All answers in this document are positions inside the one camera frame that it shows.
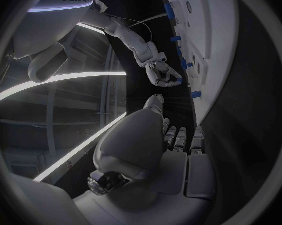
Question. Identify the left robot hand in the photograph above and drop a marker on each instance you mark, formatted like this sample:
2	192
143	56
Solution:
136	150

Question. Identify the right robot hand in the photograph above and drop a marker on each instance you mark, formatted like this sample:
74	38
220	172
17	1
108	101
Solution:
158	70

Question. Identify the small blue peg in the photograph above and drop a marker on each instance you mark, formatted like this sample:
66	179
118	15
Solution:
180	81
190	64

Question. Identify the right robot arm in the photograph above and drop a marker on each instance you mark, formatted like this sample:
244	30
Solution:
131	39

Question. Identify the white task board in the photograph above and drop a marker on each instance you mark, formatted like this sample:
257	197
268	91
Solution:
220	31

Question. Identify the large blue cylinder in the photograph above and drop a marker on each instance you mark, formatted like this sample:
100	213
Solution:
170	12

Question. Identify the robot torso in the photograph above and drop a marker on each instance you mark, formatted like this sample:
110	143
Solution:
52	26

